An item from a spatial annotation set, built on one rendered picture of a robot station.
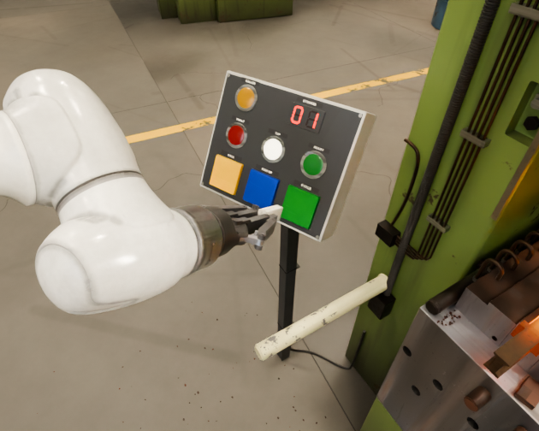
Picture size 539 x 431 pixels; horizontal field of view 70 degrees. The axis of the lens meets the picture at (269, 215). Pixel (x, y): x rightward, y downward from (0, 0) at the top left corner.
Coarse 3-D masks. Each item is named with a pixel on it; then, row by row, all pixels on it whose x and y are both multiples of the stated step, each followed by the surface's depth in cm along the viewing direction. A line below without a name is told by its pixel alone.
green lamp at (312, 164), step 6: (306, 156) 80; (312, 156) 79; (318, 156) 79; (306, 162) 80; (312, 162) 80; (318, 162) 79; (306, 168) 80; (312, 168) 80; (318, 168) 79; (312, 174) 80
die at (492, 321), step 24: (504, 264) 75; (528, 264) 75; (480, 288) 71; (504, 288) 71; (528, 288) 70; (480, 312) 70; (504, 312) 66; (528, 312) 66; (504, 336) 68; (528, 360) 65
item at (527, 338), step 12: (528, 324) 62; (516, 336) 60; (528, 336) 60; (504, 348) 58; (516, 348) 58; (528, 348) 58; (492, 360) 61; (504, 360) 57; (516, 360) 57; (492, 372) 60; (504, 372) 60
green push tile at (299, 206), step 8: (288, 192) 83; (296, 192) 82; (304, 192) 81; (288, 200) 83; (296, 200) 82; (304, 200) 81; (312, 200) 80; (288, 208) 83; (296, 208) 82; (304, 208) 82; (312, 208) 81; (288, 216) 84; (296, 216) 83; (304, 216) 82; (312, 216) 81; (304, 224) 82
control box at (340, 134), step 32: (224, 96) 88; (256, 96) 84; (288, 96) 81; (224, 128) 89; (256, 128) 85; (288, 128) 82; (320, 128) 78; (352, 128) 75; (256, 160) 86; (288, 160) 83; (352, 160) 78; (224, 192) 92; (320, 192) 80; (288, 224) 85; (320, 224) 81
